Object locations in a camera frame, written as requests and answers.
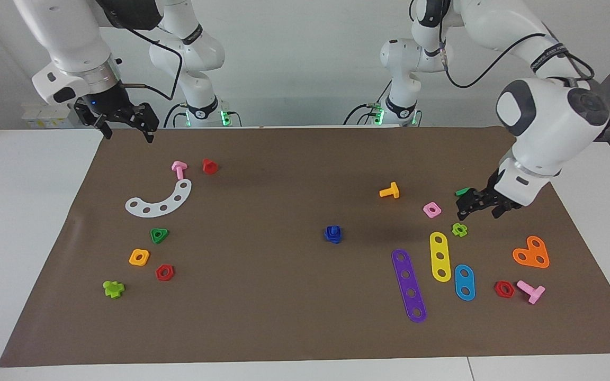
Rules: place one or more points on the green cross-shaped plastic nut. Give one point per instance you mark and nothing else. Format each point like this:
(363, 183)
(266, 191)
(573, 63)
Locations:
(455, 230)

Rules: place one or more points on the red plastic screw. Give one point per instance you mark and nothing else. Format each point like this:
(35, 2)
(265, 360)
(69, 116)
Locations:
(209, 167)

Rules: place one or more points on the purple four-hole plate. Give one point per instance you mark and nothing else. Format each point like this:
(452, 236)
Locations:
(403, 266)

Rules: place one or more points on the yellow three-hole plate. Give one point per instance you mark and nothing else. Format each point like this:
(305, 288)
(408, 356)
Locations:
(438, 248)

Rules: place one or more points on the pink square plastic nut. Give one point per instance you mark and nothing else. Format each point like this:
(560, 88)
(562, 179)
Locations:
(427, 212)

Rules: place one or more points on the blue triangle-head plastic screw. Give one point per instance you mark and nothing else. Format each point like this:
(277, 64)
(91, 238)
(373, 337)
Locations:
(329, 239)

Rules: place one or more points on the orange plastic screw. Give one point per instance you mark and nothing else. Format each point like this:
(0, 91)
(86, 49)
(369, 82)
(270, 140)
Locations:
(392, 191)

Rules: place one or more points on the red hexagonal plastic nut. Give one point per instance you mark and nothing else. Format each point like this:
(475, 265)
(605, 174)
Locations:
(159, 274)
(498, 290)

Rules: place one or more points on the white curved five-hole plate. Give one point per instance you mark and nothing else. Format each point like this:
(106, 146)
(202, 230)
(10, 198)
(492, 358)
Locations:
(155, 210)

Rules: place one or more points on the green plastic screw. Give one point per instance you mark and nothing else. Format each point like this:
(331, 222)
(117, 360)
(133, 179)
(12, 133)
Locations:
(464, 191)

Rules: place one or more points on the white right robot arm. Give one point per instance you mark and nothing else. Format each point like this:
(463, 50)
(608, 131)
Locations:
(66, 32)

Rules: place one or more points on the blue two-hole plate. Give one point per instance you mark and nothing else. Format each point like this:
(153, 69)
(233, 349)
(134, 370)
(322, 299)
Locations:
(464, 282)

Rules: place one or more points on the pink plastic screw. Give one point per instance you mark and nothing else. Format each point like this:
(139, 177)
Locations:
(534, 293)
(179, 167)

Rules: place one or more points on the orange heart-shaped plate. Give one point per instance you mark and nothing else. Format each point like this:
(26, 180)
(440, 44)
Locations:
(530, 253)

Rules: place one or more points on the orange square plastic nut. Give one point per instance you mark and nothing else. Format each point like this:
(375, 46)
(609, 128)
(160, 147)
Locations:
(133, 259)

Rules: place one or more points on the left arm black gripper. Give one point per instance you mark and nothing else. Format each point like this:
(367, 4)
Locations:
(493, 197)

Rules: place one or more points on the green triangular plastic nut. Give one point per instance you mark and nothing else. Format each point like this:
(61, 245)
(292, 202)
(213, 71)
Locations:
(153, 232)

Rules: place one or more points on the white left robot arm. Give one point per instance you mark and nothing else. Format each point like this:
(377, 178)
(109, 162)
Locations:
(548, 116)

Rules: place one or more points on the brown table mat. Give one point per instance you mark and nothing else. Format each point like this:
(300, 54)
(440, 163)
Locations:
(262, 296)

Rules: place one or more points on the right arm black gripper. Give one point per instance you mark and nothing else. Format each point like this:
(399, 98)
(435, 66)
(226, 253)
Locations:
(106, 103)

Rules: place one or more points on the lime cross-head plastic screw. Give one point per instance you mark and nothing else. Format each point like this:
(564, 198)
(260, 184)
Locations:
(111, 290)

